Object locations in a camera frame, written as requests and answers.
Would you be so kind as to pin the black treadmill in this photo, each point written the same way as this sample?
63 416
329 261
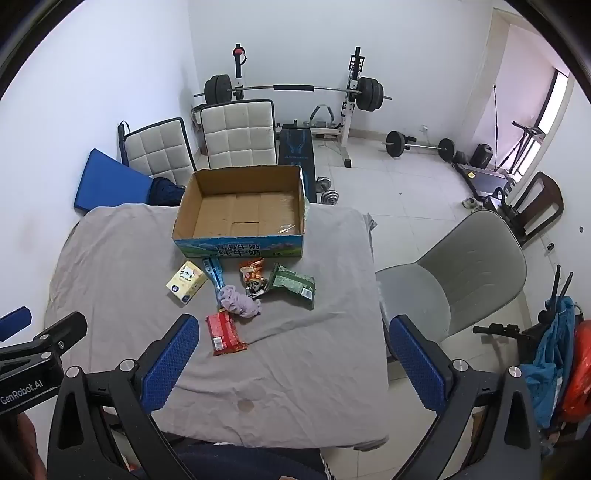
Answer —
480 177

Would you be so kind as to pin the orange round object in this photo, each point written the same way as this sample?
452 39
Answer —
579 369

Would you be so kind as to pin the black speaker box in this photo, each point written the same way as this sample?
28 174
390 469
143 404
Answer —
481 156

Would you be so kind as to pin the blue folded mat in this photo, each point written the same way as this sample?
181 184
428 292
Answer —
108 180

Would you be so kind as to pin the light grey office chair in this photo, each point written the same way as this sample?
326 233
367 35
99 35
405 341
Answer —
471 267

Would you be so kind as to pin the small barbell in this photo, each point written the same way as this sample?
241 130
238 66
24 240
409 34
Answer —
395 143

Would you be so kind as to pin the barbell with black plates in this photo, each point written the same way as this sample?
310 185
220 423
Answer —
291 86

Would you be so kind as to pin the grey table cloth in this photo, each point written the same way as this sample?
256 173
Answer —
300 360

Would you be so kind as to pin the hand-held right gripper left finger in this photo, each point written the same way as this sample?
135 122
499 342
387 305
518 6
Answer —
171 364

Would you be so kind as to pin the person's dark trousers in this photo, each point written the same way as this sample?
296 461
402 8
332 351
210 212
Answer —
249 464

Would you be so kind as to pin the purple cloth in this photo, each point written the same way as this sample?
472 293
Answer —
240 304

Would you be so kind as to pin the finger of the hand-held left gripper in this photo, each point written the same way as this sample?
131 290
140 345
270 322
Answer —
14 321
64 330

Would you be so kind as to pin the black blue weight bench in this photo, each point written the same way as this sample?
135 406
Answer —
295 147

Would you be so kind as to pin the chrome dumbbell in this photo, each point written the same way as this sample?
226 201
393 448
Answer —
328 196

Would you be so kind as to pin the pair of light shoes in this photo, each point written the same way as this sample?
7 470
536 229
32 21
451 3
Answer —
472 203

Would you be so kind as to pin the green snack packet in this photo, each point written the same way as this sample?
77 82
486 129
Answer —
293 284

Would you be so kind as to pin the dark blue bag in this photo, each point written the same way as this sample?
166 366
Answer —
166 191

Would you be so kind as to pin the blue cloth bag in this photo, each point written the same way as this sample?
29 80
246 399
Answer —
549 360

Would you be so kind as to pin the orange panda snack packet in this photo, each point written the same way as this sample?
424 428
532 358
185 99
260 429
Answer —
253 277

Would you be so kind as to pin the yellow tissue pack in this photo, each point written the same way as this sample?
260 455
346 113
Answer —
184 282

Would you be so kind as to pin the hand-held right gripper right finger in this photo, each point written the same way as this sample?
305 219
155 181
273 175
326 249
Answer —
415 364

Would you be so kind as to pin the white padded chair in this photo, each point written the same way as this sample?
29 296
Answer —
157 147
235 131

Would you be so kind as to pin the dark wooden chair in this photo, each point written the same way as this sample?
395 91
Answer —
547 203

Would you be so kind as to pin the person's left forearm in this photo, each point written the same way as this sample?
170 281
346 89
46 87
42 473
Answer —
21 443

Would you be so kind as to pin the red snack packet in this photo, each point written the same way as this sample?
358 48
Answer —
223 333

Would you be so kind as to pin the blue snack packet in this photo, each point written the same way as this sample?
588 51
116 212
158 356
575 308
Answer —
214 277

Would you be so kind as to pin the cardboard box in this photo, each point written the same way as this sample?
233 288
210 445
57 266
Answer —
240 217

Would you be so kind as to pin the white barbell rack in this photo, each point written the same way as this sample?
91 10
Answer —
347 124

